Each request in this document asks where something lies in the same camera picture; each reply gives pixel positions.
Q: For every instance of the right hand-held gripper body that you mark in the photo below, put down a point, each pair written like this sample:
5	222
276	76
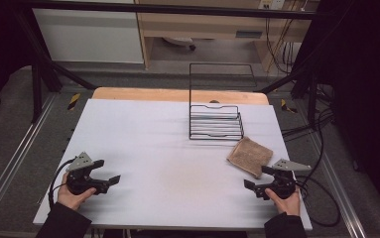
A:
281	185

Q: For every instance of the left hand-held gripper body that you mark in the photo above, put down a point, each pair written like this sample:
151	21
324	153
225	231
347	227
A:
84	185

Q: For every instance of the brown towel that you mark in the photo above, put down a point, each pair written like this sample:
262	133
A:
250	155

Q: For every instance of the person's left hand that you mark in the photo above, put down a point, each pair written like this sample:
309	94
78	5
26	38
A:
71	198

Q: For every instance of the person's right hand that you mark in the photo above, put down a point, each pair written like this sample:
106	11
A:
288	204

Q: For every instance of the white table cover board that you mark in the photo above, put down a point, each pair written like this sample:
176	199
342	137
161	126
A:
157	158

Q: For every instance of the yellow black floor tape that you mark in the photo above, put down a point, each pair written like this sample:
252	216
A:
74	101
286	106

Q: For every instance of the wooden table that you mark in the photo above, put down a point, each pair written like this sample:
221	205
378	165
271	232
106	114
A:
144	94

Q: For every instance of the white cabinet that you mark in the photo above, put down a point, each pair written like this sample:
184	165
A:
88	36

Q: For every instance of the chair base with caster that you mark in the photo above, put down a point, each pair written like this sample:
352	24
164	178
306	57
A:
179	41

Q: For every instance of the light wooden desk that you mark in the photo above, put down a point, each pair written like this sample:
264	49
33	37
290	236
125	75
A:
204	24

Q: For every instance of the white power strip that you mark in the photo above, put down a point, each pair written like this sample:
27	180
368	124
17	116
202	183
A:
272	4

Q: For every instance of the aluminium floor rail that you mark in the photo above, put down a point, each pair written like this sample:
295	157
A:
15	155
339	191

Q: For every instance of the black frame leg strut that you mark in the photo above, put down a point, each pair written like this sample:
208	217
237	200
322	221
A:
311	92
37	86

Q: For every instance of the black frame crossbar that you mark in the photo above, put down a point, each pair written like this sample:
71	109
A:
164	9

